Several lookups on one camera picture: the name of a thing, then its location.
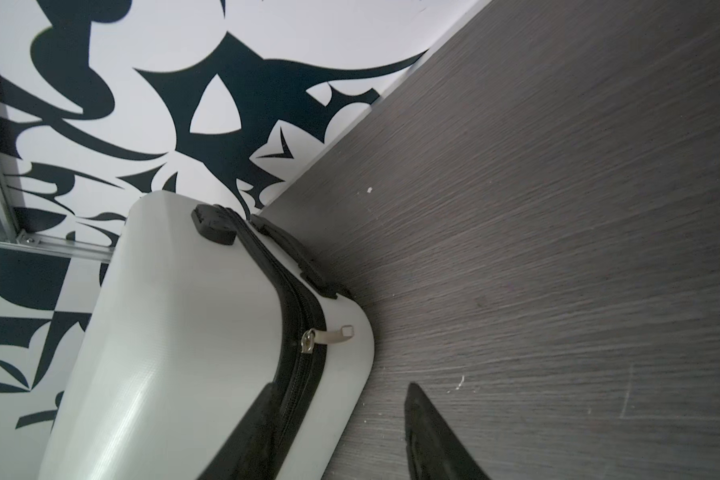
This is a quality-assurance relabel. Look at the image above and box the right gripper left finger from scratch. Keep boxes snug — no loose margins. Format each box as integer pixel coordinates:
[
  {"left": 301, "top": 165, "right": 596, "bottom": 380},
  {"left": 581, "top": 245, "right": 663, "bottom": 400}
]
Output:
[{"left": 198, "top": 382, "right": 286, "bottom": 480}]

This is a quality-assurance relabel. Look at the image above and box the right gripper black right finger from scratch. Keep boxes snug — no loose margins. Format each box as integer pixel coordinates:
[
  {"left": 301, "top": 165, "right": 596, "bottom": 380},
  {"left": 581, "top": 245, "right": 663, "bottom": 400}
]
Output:
[{"left": 404, "top": 382, "right": 490, "bottom": 480}]

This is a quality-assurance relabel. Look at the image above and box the black suitcase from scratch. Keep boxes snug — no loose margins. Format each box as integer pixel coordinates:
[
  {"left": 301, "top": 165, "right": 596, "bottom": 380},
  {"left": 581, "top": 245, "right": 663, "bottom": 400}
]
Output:
[{"left": 40, "top": 192, "right": 374, "bottom": 479}]

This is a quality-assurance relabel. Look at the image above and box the aluminium cage frame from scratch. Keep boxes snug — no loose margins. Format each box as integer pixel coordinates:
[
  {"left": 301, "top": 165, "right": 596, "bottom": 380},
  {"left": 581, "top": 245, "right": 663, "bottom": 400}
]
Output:
[{"left": 0, "top": 107, "right": 115, "bottom": 264}]

